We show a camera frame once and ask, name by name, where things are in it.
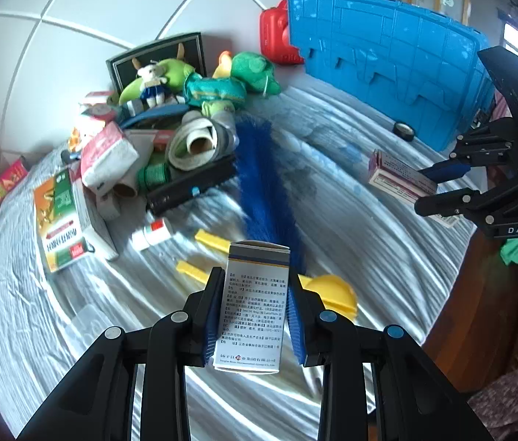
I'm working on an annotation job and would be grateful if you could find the blue plastic crate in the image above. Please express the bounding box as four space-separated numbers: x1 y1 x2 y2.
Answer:
288 0 494 151

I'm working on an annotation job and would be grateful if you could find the blue bristle brush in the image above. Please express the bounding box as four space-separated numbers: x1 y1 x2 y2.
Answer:
235 114 306 274

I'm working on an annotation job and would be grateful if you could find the pink white carton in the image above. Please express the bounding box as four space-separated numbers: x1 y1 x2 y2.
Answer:
81 91 118 105

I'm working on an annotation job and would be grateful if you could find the teal snack bag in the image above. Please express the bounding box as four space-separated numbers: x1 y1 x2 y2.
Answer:
182 73 247 108

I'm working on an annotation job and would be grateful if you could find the red toy suitcase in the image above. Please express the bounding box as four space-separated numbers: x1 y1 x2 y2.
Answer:
259 0 304 66

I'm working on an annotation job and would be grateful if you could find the red chips can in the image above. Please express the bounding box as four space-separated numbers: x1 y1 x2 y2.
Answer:
0 156 29 205

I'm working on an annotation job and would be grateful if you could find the black gift box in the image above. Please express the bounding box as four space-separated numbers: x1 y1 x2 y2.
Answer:
106 32 207 93

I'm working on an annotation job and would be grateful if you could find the green horned plush toy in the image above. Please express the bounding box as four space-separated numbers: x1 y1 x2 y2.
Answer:
118 42 195 108

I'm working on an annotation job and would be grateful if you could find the white paper roll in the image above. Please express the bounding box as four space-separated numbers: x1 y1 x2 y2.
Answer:
165 111 239 172

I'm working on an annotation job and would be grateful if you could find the orange green medicine box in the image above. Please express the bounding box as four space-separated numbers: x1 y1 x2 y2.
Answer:
33 163 118 274

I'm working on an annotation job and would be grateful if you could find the white medicine box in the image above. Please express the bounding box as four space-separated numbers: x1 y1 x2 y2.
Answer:
214 241 291 374

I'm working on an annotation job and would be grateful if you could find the pink white box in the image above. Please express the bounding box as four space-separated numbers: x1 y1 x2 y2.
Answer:
368 149 437 206

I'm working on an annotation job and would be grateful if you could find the white teddy bear blue dress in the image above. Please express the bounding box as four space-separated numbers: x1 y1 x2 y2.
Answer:
137 63 168 108

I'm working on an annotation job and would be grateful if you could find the green yellow duck plush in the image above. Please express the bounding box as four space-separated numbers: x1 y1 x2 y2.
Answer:
212 51 282 97

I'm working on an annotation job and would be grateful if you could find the blue foam insole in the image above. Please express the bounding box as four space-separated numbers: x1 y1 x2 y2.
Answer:
118 104 190 129

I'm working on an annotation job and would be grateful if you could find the pink tissue pack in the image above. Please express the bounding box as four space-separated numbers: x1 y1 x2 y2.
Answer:
81 122 139 196

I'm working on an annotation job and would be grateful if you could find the yellow plastic toy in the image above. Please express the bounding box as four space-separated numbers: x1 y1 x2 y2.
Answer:
176 229 357 322

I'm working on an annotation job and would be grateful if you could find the small green frog plush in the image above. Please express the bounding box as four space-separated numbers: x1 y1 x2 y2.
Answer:
201 100 236 118

